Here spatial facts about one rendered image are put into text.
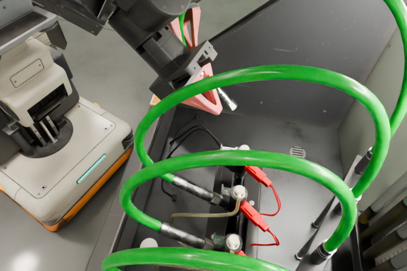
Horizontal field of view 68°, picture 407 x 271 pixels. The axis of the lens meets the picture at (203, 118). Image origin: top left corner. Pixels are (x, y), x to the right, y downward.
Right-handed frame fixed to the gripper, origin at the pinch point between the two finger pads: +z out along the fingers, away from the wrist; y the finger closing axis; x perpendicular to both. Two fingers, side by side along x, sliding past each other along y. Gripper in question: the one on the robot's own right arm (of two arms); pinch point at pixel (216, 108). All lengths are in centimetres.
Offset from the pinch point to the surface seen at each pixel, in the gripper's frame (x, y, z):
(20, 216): -19, -156, 12
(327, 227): -6.3, 7.6, 22.8
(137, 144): -11.2, -4.3, -5.5
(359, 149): 23.5, 0.6, 38.8
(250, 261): -21.5, 16.5, 0.8
